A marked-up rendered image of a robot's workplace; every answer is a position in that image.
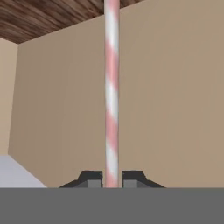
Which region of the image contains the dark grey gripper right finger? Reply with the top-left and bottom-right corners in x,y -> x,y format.
121,170 -> 166,189

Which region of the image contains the beige open drawer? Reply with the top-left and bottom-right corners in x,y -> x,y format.
0,0 -> 224,189

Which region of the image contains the pink and white striped straw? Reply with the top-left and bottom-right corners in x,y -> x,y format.
103,0 -> 121,189

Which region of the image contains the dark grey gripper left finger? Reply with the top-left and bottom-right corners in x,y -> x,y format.
58,170 -> 103,189

